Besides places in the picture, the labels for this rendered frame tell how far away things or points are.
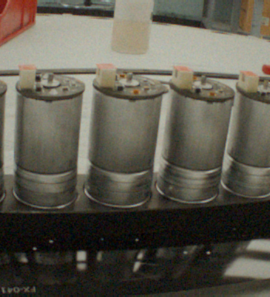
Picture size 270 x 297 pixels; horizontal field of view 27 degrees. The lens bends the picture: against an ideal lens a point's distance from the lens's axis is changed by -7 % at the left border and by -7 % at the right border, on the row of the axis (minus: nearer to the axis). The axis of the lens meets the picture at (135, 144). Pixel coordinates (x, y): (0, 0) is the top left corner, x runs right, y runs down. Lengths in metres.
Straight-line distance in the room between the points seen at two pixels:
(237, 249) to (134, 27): 0.32
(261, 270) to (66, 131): 0.08
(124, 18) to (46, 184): 0.31
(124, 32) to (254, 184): 0.29
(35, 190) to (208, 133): 0.06
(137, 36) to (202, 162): 0.30
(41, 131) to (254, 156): 0.08
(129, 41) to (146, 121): 0.30
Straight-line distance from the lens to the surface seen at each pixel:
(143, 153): 0.20
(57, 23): 0.62
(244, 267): 0.20
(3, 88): 0.19
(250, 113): 0.22
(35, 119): 0.19
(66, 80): 0.20
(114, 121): 0.20
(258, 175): 0.23
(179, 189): 0.22
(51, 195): 0.20
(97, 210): 0.20
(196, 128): 0.21
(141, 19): 0.49
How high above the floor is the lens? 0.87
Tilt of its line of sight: 23 degrees down
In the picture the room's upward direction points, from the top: 7 degrees clockwise
